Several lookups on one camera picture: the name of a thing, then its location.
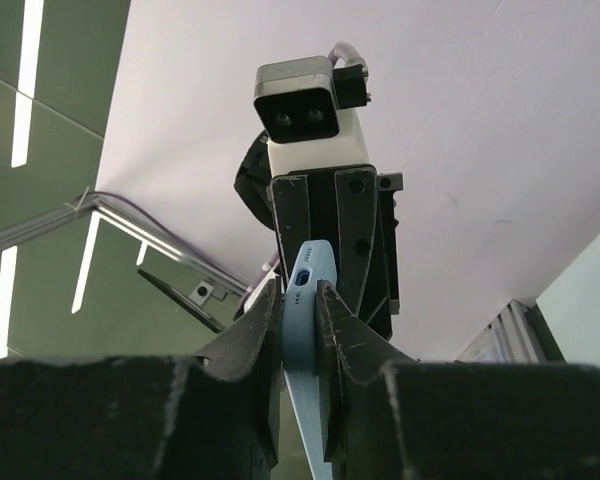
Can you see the phone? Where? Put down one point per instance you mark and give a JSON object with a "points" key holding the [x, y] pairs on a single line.
{"points": [[315, 262]]}

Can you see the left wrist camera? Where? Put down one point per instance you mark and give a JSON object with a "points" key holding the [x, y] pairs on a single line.
{"points": [[309, 110]]}

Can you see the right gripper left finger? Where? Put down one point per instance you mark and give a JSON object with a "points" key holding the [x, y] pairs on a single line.
{"points": [[213, 414]]}

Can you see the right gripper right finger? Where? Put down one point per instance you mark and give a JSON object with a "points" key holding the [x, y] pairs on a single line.
{"points": [[387, 416]]}

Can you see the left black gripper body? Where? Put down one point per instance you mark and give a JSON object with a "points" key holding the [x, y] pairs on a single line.
{"points": [[383, 276]]}

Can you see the ceiling aluminium frame bar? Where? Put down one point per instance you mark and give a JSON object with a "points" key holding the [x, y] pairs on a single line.
{"points": [[100, 266]]}

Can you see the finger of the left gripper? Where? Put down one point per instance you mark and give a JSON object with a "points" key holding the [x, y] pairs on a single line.
{"points": [[290, 203], [356, 204]]}

